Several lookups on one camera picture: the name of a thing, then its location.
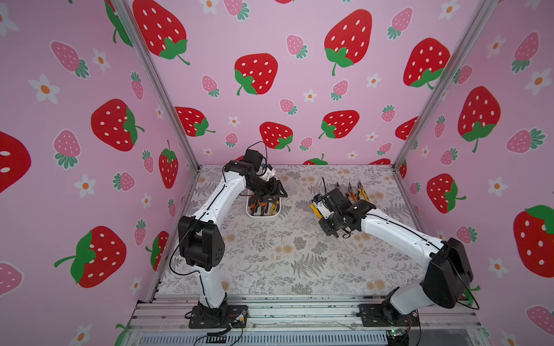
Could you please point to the white plastic storage box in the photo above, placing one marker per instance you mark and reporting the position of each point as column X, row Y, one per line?
column 262, row 210

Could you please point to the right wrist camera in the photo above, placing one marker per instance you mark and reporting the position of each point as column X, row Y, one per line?
column 319, row 203

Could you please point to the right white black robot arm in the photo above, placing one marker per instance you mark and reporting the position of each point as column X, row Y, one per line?
column 448, row 272

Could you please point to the yellow striped needle-nose pliers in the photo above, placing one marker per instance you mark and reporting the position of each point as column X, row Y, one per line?
column 316, row 211

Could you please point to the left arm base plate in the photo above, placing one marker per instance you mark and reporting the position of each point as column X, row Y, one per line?
column 202, row 317

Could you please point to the orange black Greener pliers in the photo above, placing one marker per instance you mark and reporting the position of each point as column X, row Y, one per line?
column 351, row 194

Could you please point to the yellow black combination pliers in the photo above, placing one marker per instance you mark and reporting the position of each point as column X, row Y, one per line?
column 361, row 193

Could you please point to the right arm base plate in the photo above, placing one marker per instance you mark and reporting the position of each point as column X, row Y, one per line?
column 379, row 315

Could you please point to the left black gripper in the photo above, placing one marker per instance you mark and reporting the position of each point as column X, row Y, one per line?
column 272, row 192

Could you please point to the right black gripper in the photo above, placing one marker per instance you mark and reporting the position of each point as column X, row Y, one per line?
column 331, row 217

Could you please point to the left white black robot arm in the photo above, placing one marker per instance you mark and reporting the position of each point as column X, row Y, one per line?
column 200, row 241

